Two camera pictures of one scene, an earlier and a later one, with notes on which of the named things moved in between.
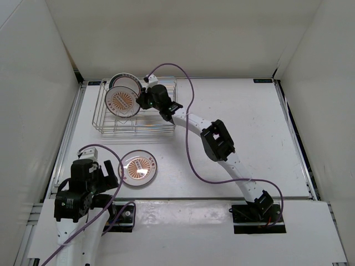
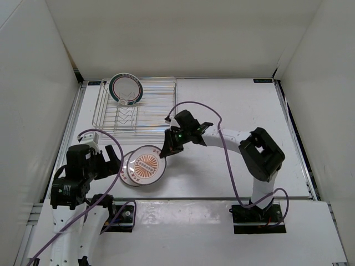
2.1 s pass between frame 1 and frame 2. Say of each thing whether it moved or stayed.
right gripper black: moved
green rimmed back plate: stayed
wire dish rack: stayed
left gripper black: moved
